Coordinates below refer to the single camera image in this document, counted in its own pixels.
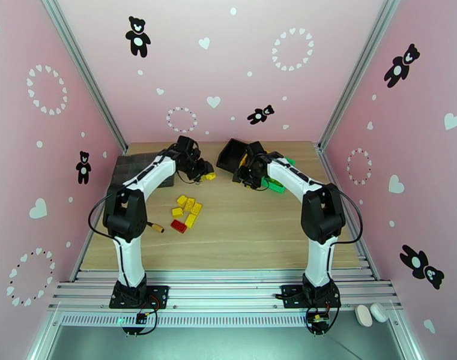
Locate black plastic bin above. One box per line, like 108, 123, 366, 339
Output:
216, 138, 252, 173

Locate power connector with cable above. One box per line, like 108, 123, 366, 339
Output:
123, 308, 161, 337
304, 308, 344, 335

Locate grey compartment organizer box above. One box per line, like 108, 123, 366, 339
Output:
107, 152, 177, 196

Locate aluminium frame post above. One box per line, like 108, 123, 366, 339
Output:
38, 0, 129, 155
318, 0, 405, 150

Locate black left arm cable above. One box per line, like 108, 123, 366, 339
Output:
87, 190, 122, 240

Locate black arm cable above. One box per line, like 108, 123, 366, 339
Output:
87, 190, 122, 240
334, 184, 364, 245

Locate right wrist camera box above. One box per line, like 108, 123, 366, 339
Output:
246, 141, 266, 158

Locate yellow plastic bin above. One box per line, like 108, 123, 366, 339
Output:
238, 146, 270, 176

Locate green plastic bin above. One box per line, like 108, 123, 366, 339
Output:
259, 154, 296, 194

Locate white oval object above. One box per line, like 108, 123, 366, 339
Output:
369, 302, 390, 323
355, 304, 374, 328

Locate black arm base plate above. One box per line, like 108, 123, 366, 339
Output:
280, 284, 342, 310
109, 284, 170, 310

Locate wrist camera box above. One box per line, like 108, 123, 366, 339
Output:
246, 141, 266, 158
175, 135, 200, 154

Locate slotted metal vent panel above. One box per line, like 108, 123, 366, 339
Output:
59, 313, 315, 328

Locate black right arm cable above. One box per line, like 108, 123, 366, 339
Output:
334, 184, 364, 245

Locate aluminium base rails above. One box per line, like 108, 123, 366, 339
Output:
47, 269, 404, 315

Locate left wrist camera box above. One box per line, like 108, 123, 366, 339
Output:
175, 135, 200, 154

